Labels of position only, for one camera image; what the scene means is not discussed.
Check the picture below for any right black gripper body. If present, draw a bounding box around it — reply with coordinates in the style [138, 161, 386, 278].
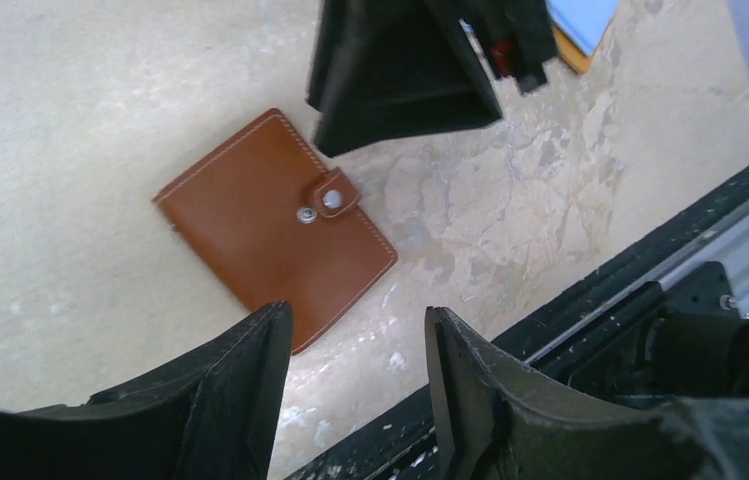
[466, 0, 558, 94]

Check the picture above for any tan leather card holder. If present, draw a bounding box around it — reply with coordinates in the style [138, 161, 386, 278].
[154, 108, 398, 353]

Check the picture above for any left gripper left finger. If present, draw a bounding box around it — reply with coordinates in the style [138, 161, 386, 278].
[0, 302, 293, 479]

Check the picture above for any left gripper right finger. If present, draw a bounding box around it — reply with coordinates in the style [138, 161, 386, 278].
[424, 307, 749, 479]

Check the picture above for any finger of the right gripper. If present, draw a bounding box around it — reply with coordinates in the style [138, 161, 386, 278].
[307, 0, 502, 157]

